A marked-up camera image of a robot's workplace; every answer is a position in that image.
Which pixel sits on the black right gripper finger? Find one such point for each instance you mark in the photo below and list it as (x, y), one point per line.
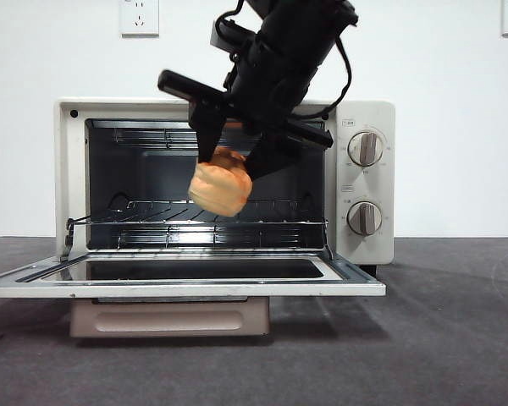
(275, 156)
(207, 131)

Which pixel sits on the round orange bread roll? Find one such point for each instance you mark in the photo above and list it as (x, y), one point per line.
(220, 190)

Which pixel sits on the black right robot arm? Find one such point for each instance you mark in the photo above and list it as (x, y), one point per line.
(300, 34)

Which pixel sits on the oven temperature knob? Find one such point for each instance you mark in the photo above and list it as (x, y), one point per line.
(366, 148)

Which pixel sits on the white Toshiba toaster oven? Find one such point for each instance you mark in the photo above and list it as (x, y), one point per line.
(366, 114)

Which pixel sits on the oven timer knob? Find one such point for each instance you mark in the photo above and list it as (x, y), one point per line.
(365, 217)

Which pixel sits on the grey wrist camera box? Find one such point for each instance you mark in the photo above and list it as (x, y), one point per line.
(217, 36)

